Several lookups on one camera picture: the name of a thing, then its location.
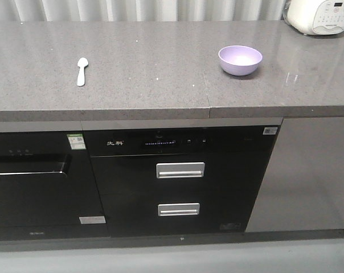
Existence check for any purple bowl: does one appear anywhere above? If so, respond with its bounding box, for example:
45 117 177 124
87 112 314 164
218 45 263 76

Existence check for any pale green spoon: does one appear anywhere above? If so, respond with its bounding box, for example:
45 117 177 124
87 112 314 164
76 57 89 86

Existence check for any black drawer sterilizer cabinet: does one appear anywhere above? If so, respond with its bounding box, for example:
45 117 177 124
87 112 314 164
84 125 279 237

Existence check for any black dishwasher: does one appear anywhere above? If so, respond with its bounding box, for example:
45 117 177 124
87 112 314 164
0 131 108 241

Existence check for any grey cabinet door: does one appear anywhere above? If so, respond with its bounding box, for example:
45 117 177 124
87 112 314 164
247 117 344 232

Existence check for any white rice cooker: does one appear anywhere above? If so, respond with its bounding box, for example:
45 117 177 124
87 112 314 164
282 0 344 35

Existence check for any upper silver drawer handle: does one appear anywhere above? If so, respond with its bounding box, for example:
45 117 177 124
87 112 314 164
156 162 205 179

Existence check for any silver drawer handle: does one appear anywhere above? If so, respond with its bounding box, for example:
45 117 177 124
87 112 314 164
157 203 200 217
156 162 205 179

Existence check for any lower silver drawer handle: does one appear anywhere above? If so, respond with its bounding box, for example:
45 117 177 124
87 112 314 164
157 203 200 217

